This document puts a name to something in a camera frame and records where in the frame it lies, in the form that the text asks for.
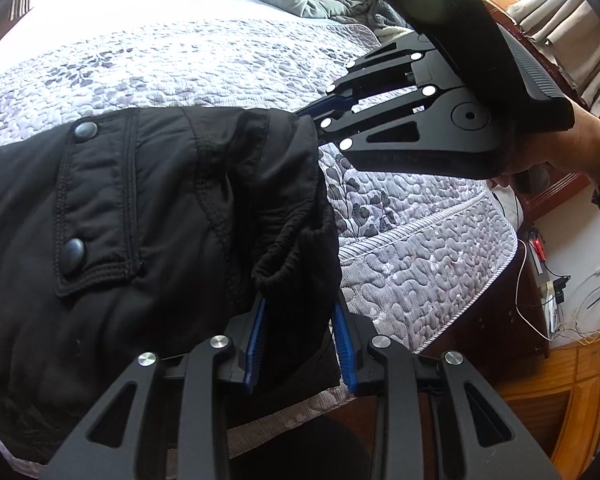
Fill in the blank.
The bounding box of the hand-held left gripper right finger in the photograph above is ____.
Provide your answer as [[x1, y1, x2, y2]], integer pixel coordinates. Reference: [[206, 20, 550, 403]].
[[330, 301, 563, 480]]

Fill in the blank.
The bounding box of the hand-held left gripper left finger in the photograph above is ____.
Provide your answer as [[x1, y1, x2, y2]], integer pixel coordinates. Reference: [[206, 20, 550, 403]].
[[40, 292, 269, 480]]

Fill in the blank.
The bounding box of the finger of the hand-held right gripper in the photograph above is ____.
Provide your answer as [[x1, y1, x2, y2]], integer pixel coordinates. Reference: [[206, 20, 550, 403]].
[[326, 31, 437, 102], [295, 87, 457, 169]]

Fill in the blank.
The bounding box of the black jacket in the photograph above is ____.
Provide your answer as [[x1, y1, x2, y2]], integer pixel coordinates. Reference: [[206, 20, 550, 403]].
[[0, 105, 343, 466]]

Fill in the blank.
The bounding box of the person's right hand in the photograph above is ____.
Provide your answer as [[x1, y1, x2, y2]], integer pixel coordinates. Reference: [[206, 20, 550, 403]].
[[490, 109, 600, 196]]

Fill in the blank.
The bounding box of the dark grey fleece blanket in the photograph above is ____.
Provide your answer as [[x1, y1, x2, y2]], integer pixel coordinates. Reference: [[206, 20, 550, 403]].
[[365, 0, 406, 36]]

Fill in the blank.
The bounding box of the quilted patterned mattress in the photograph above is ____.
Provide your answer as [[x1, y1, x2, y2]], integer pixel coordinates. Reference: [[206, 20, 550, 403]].
[[0, 15, 513, 478]]

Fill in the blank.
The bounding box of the beige pleated curtain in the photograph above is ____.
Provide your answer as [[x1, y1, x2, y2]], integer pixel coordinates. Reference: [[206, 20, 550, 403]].
[[505, 0, 600, 121]]

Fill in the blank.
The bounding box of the dark wooden nightstand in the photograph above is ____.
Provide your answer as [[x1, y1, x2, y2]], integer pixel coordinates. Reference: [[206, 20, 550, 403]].
[[480, 220, 553, 386]]

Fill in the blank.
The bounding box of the wooden bed headboard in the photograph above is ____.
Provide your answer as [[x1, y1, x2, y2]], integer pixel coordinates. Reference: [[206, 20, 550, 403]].
[[475, 0, 598, 223]]

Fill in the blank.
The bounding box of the pale blue bed sheet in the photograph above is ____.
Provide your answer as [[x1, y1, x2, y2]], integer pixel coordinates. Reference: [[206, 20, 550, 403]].
[[10, 0, 291, 36]]

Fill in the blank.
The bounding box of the orange wooden cabinet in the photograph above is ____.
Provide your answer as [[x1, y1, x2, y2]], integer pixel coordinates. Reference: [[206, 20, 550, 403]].
[[495, 340, 600, 480]]

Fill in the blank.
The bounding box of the black cable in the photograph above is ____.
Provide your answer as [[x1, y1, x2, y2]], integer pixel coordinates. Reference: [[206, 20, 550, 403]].
[[492, 189, 524, 227]]

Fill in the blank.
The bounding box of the white cable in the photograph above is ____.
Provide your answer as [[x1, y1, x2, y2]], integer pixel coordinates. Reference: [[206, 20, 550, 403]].
[[510, 240, 552, 344]]

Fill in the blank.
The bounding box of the tangle of thin wires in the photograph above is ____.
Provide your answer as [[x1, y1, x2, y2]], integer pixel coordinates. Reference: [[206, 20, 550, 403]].
[[550, 262, 600, 346]]

